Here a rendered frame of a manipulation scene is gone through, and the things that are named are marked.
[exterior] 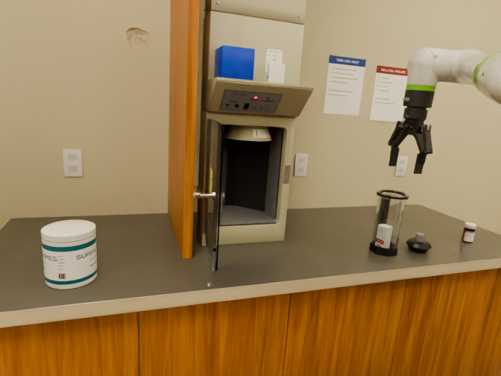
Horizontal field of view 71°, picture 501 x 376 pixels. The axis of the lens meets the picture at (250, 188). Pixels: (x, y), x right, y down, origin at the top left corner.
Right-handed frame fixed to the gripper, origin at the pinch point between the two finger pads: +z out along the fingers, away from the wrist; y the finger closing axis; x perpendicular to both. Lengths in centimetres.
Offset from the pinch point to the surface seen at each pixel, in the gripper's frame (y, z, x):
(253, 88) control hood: -5, -22, -59
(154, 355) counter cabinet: 13, 53, -88
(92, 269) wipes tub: 5, 29, -104
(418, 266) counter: 16.0, 31.8, -0.9
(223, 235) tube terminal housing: -14, 30, -62
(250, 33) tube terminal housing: -16, -39, -57
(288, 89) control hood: -4, -23, -47
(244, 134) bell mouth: -18, -6, -56
